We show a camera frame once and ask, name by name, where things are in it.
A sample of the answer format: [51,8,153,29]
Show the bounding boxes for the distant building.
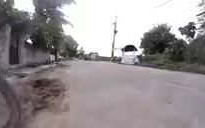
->
[84,51,100,61]

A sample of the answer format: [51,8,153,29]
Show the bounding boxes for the white vehicle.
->
[119,44,141,66]

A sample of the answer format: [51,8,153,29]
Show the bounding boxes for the utility pole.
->
[110,15,119,62]

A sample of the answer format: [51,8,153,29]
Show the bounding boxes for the grey asphalt road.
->
[23,59,205,128]

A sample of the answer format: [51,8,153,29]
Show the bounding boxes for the row of trees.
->
[0,0,86,62]

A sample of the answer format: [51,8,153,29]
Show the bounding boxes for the trees and bushes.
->
[138,0,205,68]

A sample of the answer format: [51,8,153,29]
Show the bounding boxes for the grass verge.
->
[136,59,205,76]

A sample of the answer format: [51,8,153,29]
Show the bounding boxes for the grey wall with dark gate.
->
[0,23,57,69]

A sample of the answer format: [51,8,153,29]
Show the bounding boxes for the overhead wires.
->
[153,0,175,10]

